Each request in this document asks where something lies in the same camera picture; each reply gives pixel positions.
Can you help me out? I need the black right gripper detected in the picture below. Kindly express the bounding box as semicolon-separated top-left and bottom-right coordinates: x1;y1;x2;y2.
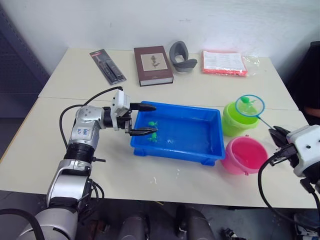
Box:
268;125;294;154

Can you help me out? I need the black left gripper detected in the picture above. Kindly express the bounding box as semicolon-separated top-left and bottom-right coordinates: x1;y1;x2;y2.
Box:
116;102;159;137

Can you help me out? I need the blue rimmed green fish net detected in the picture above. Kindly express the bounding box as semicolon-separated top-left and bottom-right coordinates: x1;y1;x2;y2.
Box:
234;94;276;132

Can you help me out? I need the pink plastic bucket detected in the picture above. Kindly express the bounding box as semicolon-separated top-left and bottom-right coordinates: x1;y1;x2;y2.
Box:
219;135;269;176

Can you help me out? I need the blue plastic tub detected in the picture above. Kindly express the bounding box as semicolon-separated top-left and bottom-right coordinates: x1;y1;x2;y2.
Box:
130;100;226;167

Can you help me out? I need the green plastic bucket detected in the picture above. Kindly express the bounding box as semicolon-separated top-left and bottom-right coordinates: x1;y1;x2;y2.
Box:
221;100;260;137

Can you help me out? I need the brown hardcover book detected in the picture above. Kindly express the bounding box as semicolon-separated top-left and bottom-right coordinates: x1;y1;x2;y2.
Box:
133;45;174;88

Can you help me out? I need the person in dark clothing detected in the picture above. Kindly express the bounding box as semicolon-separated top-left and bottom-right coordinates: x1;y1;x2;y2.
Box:
298;40;320;126

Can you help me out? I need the black tool blister pack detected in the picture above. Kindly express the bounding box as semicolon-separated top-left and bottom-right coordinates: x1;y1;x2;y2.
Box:
89;48;128;86

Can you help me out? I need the grey foam face pad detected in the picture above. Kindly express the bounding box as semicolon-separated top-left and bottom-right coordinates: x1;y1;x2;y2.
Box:
168;40;199;75

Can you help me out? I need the clear plastic bag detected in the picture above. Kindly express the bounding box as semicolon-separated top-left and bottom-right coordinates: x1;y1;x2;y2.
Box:
241;54;261;76

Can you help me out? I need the red packet with white sheet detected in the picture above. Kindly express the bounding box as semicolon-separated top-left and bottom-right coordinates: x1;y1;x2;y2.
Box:
201;49;249;78

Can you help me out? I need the dark grey metal cabinet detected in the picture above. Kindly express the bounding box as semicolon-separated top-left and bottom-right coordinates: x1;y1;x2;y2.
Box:
0;0;52;106

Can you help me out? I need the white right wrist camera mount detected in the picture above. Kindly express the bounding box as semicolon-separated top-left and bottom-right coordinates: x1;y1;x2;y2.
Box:
285;124;320;177

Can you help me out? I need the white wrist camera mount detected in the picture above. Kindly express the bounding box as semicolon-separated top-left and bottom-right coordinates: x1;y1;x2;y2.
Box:
110;89;131;132
285;124;320;177

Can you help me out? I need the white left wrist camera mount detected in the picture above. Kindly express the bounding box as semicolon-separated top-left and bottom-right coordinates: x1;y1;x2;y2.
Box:
110;89;131;132

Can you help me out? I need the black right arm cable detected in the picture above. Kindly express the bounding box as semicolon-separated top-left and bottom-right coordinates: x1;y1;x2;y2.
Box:
257;143;320;236

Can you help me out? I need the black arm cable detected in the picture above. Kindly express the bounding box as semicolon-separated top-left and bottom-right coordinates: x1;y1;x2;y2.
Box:
257;143;320;236
58;86;124;148

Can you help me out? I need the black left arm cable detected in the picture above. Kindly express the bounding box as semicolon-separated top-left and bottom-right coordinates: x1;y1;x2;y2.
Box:
58;86;124;148

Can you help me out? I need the thick black cable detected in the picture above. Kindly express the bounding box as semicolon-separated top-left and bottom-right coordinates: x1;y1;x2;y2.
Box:
0;208;46;240

